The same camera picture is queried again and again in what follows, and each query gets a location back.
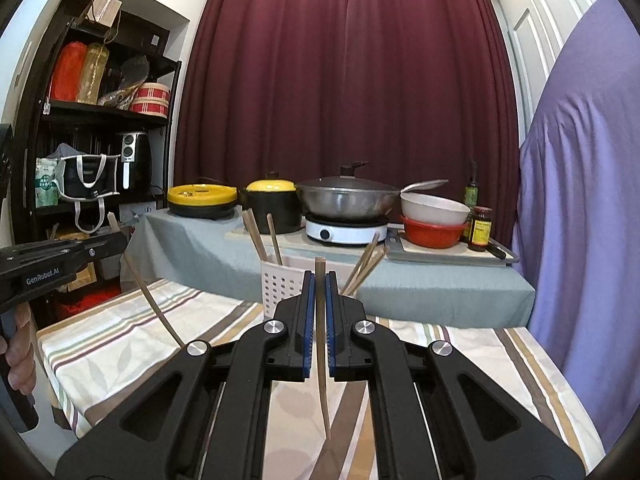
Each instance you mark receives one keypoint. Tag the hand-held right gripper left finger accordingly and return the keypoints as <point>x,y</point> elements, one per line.
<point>309,320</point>

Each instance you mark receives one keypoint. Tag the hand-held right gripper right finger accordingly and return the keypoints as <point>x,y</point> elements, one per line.
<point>331,320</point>

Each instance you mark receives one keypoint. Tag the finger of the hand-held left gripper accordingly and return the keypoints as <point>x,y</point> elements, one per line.
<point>75,250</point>

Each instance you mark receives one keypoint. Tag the white perforated utensil holder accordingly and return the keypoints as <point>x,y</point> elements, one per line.
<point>280,290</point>

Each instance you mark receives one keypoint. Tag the person's left hand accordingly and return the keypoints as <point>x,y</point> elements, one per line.
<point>22,350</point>

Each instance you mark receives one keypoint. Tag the brown cardboard box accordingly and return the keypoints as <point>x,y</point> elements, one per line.
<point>82,277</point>

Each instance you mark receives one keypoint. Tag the green packet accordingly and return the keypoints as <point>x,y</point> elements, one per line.
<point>46,185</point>

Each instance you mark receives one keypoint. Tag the white power socket box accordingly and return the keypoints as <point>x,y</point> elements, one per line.
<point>140,212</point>

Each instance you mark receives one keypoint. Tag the pale wooden board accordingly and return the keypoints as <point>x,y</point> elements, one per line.
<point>295,242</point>

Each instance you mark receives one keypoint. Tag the white induction cooker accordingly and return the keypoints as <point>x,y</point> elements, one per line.
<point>345,231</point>

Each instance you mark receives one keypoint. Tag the striped tablecloth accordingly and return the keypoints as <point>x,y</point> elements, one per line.
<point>110,345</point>

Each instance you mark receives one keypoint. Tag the black air fryer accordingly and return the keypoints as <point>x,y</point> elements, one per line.
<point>136,160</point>

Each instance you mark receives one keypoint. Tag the black pot yellow lid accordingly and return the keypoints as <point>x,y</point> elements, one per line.
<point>272,210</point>

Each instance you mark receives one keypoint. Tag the grey-green tablecloth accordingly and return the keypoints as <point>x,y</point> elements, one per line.
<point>450,292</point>

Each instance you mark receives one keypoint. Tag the red bowl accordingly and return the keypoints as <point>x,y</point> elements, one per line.
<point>432,234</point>

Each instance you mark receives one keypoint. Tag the grey tray with board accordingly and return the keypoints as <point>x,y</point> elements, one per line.
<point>450,255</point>

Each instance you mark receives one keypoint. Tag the dark wok lid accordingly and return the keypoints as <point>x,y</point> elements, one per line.
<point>347,184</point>

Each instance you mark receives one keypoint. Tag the yellow lidded electric pan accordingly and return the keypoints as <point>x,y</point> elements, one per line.
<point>202,196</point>

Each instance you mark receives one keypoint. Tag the black shelf unit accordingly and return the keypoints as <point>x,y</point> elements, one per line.
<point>100,110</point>

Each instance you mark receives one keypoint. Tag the white bowl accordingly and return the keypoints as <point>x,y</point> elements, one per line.
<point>435,209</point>

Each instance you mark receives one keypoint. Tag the brown wrapped bundle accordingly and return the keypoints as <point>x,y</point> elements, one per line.
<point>117,97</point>

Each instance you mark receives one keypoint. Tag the grey ladle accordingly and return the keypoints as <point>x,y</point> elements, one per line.
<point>425,185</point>

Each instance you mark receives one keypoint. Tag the red striped round box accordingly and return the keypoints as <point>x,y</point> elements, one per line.
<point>150,101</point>

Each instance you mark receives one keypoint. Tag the red lidded sauce jar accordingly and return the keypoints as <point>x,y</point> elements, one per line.
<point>480,230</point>

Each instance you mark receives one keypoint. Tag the gold wrapped package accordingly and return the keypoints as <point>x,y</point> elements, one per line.
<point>92,74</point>

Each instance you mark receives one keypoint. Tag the red padded bag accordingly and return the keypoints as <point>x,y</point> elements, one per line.
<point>65,72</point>

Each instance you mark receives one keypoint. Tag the dark bottle green label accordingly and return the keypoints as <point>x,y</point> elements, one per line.
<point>470,195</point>

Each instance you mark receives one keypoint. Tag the maroon curtain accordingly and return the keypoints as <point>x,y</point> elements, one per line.
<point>350,85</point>

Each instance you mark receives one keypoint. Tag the brown paper bag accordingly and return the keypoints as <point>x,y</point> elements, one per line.
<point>105,10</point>

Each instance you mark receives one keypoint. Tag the purple cloth cover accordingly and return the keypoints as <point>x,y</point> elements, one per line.
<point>580,200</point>

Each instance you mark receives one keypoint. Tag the white panelled door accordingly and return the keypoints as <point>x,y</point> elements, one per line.
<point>537,25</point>

